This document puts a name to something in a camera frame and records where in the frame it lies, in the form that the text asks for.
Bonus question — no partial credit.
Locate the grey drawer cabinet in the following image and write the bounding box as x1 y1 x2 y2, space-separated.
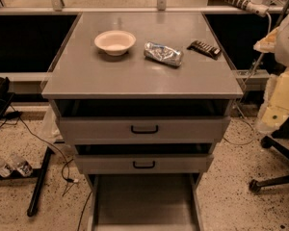
41 11 245 231

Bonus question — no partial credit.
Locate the dark snack bar package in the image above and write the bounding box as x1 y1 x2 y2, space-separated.
187 40 222 60

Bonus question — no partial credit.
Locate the middle grey drawer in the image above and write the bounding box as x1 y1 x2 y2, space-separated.
75 143 213 174

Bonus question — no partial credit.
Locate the white power strip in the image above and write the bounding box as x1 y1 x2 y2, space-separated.
224 0 269 16

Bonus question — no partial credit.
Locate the grey drawer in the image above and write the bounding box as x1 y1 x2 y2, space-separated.
86 174 204 231
75 143 213 174
55 99 232 145

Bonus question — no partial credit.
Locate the black office chair base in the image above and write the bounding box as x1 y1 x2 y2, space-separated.
249 135 289 193

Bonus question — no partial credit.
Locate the black floor cable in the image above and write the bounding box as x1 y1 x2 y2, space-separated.
0 90 93 231

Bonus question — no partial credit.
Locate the right clear water bottle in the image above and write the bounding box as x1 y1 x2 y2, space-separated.
10 153 33 177

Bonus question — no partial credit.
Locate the left clear water bottle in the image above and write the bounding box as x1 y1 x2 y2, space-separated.
0 158 13 178

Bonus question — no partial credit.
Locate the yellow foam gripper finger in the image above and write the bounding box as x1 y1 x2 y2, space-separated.
253 27 278 53
255 73 287 135

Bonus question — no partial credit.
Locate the bottom grey drawer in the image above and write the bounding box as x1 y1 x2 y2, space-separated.
86 174 204 231

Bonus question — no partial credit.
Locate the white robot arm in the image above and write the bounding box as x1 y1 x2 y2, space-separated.
253 13 289 134

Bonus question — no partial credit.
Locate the white paper bowl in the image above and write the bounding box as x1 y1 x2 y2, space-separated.
94 30 136 56

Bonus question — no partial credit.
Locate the black floor stand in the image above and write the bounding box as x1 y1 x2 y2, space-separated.
0 143 63 218

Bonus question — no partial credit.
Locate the top grey drawer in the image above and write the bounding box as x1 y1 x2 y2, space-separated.
55 99 232 145

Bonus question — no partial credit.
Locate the clear water bottle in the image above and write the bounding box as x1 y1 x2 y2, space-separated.
0 158 13 178
10 153 33 177

